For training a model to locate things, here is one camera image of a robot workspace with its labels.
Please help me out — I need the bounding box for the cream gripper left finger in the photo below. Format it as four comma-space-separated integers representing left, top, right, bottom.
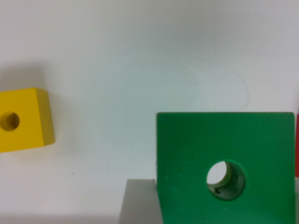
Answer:
119, 179, 164, 224

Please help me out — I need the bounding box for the cream gripper right finger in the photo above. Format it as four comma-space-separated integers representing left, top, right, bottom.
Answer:
295, 192, 299, 224

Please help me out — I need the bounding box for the green square block with hole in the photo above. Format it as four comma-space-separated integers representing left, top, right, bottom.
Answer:
157, 112, 295, 224

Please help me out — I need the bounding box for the red rectangular block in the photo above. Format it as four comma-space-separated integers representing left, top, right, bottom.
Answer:
295, 113, 299, 178

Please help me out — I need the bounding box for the yellow square block with hole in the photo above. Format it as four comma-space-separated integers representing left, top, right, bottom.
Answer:
0, 88, 55, 152

